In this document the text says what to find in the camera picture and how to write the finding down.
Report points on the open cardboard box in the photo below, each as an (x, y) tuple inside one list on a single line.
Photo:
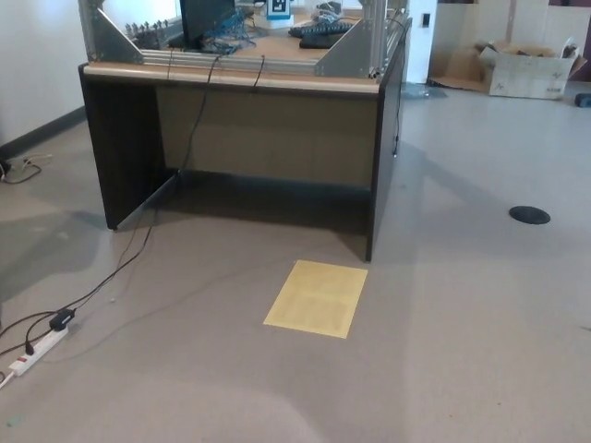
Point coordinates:
[(526, 76)]

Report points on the flat black device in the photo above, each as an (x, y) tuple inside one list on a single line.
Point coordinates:
[(318, 41)]

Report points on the dark wood office desk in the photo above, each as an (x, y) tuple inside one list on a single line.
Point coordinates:
[(277, 129)]

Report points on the aluminium extrusion frame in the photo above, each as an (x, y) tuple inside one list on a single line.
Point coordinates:
[(115, 46)]

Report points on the black wall switch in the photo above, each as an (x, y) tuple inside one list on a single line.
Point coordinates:
[(426, 19)]

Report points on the black keyboard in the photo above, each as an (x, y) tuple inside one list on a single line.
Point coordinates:
[(323, 28)]

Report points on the white box with marker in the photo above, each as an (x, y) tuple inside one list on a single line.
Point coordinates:
[(279, 14)]

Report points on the flattened brown cardboard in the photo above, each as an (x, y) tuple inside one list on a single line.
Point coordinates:
[(461, 64)]

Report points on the black round floor cover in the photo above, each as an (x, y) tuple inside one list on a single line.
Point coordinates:
[(529, 215)]

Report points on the white power strip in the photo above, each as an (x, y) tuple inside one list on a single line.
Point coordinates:
[(42, 345)]

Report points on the black computer monitor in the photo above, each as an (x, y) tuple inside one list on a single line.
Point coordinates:
[(203, 18)]

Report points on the dark blue floor object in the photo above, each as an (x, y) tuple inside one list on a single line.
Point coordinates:
[(584, 100)]

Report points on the yellow paper sheet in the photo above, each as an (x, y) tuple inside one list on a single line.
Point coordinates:
[(316, 300)]

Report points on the black power adapter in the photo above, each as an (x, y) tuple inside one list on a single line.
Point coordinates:
[(62, 319)]

